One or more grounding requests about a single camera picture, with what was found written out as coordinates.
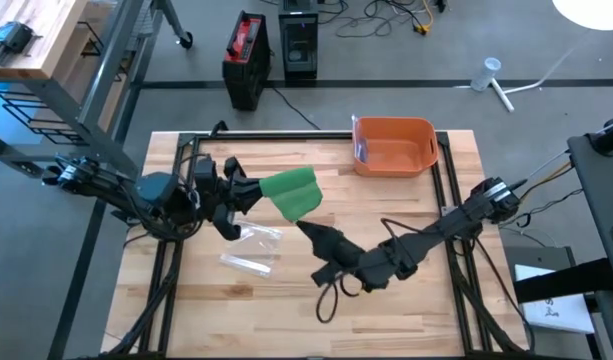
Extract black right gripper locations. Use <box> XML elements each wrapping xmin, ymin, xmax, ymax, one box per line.
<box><xmin>296</xmin><ymin>221</ymin><xmax>362</xmax><ymax>287</ymax></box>

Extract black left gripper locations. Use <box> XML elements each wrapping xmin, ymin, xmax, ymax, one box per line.
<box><xmin>205</xmin><ymin>157</ymin><xmax>264</xmax><ymax>241</ymax></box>

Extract green knit bandage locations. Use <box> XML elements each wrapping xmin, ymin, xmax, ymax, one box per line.
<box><xmin>258</xmin><ymin>165</ymin><xmax>324</xmax><ymax>224</ymax></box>

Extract clear plastic zip bag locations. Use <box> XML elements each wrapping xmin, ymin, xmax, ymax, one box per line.
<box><xmin>218</xmin><ymin>219</ymin><xmax>284</xmax><ymax>279</ymax></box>
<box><xmin>350</xmin><ymin>112</ymin><xmax>372</xmax><ymax>166</ymax></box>

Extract orange plastic tub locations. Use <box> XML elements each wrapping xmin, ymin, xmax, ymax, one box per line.
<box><xmin>351</xmin><ymin>115</ymin><xmax>440</xmax><ymax>179</ymax></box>

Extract red and black power box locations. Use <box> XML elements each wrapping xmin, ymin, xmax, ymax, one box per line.
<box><xmin>221</xmin><ymin>9</ymin><xmax>273</xmax><ymax>112</ymax></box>

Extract black computer tower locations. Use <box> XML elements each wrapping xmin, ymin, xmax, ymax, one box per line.
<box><xmin>277</xmin><ymin>0</ymin><xmax>320</xmax><ymax>82</ymax></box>

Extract black rig base bar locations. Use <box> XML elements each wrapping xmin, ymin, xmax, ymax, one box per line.
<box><xmin>46</xmin><ymin>197</ymin><xmax>113</xmax><ymax>360</ymax></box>

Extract grey box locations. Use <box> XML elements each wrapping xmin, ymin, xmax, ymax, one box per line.
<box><xmin>502</xmin><ymin>244</ymin><xmax>578</xmax><ymax>281</ymax></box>

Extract white cylinder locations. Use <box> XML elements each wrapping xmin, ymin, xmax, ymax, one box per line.
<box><xmin>469</xmin><ymin>56</ymin><xmax>503</xmax><ymax>93</ymax></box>

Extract white paper box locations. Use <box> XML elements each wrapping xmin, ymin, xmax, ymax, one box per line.
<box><xmin>513</xmin><ymin>263</ymin><xmax>596</xmax><ymax>335</ymax></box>

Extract wooden table on casters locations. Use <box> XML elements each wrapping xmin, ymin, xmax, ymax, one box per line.
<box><xmin>0</xmin><ymin>0</ymin><xmax>195</xmax><ymax>186</ymax></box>

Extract black side desk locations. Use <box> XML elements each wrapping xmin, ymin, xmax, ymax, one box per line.
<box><xmin>565</xmin><ymin>133</ymin><xmax>613</xmax><ymax>360</ymax></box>

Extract black cylinder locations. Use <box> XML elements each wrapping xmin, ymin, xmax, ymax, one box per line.
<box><xmin>587</xmin><ymin>117</ymin><xmax>613</xmax><ymax>155</ymax></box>

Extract white round-top stand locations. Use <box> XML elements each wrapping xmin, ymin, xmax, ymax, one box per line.
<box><xmin>489</xmin><ymin>0</ymin><xmax>613</xmax><ymax>114</ymax></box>

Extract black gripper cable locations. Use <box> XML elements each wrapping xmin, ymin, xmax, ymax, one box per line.
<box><xmin>314</xmin><ymin>272</ymin><xmax>363</xmax><ymax>325</ymax></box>

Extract black table edge rail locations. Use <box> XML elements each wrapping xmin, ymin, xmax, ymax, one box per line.
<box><xmin>178</xmin><ymin>129</ymin><xmax>450</xmax><ymax>144</ymax></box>
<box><xmin>100</xmin><ymin>353</ymin><xmax>532</xmax><ymax>360</ymax></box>

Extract black power cable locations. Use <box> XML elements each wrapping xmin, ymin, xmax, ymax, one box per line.
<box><xmin>268</xmin><ymin>85</ymin><xmax>323</xmax><ymax>132</ymax></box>

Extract black table side rail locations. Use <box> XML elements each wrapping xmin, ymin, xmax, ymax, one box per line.
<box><xmin>433</xmin><ymin>130</ymin><xmax>530</xmax><ymax>357</ymax></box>
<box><xmin>135</xmin><ymin>132</ymin><xmax>200</xmax><ymax>357</ymax></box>

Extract black wire shelf rack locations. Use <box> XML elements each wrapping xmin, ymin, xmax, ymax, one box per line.
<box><xmin>0</xmin><ymin>89</ymin><xmax>87</xmax><ymax>147</ymax></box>

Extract black floor cable tangle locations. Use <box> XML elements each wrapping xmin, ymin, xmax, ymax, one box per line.
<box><xmin>318</xmin><ymin>0</ymin><xmax>450</xmax><ymax>40</ymax></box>

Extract black arm supply cables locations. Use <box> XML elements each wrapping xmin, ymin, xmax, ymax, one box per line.
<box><xmin>500</xmin><ymin>159</ymin><xmax>585</xmax><ymax>231</ymax></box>

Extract black strap bar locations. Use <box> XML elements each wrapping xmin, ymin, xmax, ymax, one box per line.
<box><xmin>513</xmin><ymin>257</ymin><xmax>613</xmax><ymax>305</ymax></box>

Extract yellow cable plug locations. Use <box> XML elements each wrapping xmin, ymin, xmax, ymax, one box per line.
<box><xmin>413</xmin><ymin>0</ymin><xmax>435</xmax><ymax>36</ymax></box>

